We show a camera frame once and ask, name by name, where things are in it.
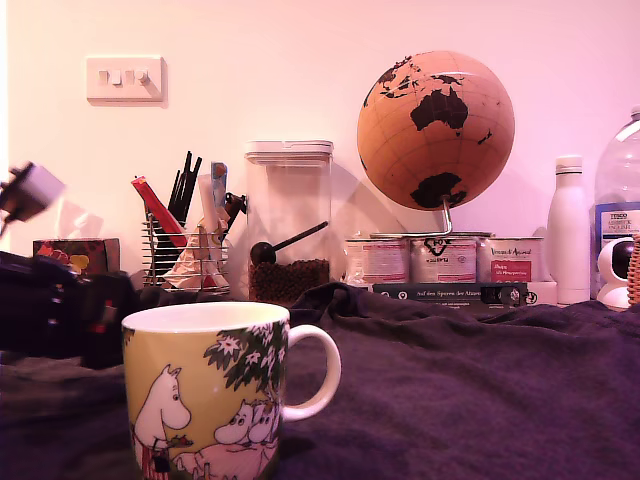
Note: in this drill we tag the black coffee scoop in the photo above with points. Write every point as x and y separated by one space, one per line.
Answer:
262 253

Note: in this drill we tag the coffee beans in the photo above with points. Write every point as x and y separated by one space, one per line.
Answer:
294 280

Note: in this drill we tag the floral tissue box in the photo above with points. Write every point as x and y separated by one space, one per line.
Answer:
95 255

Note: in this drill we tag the crumpled white paper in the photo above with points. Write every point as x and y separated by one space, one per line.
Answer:
191 260

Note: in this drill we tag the white tissue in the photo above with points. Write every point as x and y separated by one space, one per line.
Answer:
80 222

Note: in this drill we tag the red packet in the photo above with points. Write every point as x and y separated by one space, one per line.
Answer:
159 210

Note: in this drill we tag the cartoon print ceramic mug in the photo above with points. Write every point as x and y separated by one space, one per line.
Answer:
198 380

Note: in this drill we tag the black chopstick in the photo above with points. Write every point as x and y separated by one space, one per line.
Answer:
184 185
174 192
193 182

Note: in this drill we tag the white paper sachet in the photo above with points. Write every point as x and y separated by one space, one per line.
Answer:
208 200

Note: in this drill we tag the blue and orange packet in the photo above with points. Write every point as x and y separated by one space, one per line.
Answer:
218 182

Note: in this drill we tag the clear jar with white lid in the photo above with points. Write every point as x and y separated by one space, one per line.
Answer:
289 200

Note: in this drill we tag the tin with pink label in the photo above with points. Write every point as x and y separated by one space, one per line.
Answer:
379 260

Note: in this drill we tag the dark green book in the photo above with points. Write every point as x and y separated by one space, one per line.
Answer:
429 295

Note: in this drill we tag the tin with black logo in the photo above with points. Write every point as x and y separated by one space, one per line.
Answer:
444 262

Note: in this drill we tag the metal globe stand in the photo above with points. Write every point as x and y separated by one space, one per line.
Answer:
447 220

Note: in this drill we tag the dark blue cloth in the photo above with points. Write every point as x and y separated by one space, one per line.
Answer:
450 390

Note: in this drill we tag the cork globe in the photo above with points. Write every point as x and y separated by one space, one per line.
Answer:
434 160

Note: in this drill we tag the tin with script lettering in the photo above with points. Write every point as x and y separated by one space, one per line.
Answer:
511 260

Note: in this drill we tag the white metal bottle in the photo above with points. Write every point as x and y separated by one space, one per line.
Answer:
568 225

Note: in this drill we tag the wicker basket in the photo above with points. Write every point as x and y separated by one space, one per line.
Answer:
635 270

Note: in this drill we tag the large clear water bottle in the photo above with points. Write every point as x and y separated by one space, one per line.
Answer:
619 165

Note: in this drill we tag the white wall switch plate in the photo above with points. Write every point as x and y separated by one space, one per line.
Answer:
126 91

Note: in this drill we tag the small white round camera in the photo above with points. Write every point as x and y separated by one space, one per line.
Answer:
611 260

